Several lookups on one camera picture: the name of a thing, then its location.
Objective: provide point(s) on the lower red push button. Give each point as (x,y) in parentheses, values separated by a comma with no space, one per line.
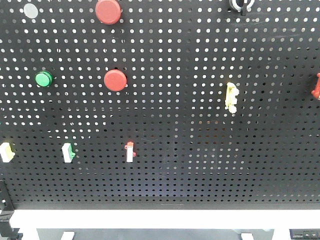
(115,80)

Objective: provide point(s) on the red push button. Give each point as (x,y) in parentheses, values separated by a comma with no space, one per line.
(115,80)
(108,11)

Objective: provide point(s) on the upper red push button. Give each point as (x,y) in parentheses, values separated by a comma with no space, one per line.
(108,11)

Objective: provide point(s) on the green push button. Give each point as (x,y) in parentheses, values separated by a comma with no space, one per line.
(43,78)

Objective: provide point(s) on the black perforated pegboard panel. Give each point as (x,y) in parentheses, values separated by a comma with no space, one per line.
(177,56)

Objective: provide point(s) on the black white rotary knob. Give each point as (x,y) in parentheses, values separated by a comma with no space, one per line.
(242,8)

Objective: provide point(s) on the white height-adjustable desk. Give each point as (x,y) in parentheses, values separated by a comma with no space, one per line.
(28,221)

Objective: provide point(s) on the grey round cap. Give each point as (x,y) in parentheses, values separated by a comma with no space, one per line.
(30,11)

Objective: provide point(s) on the desk height control panel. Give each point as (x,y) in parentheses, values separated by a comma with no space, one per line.
(304,234)

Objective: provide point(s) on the left black board clamp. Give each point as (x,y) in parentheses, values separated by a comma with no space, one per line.
(6,211)

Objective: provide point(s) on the white red rocker switch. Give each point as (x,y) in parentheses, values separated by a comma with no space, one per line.
(130,154)

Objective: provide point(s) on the yellow toggle switch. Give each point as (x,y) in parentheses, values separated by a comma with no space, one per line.
(231,97)

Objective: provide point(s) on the white green rocker switch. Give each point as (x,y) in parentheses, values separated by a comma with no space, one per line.
(67,152)

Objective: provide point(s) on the white yellow rocker switch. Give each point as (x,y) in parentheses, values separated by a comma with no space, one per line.
(6,152)

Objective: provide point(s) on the red toggle switch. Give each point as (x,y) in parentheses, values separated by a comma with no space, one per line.
(316,91)

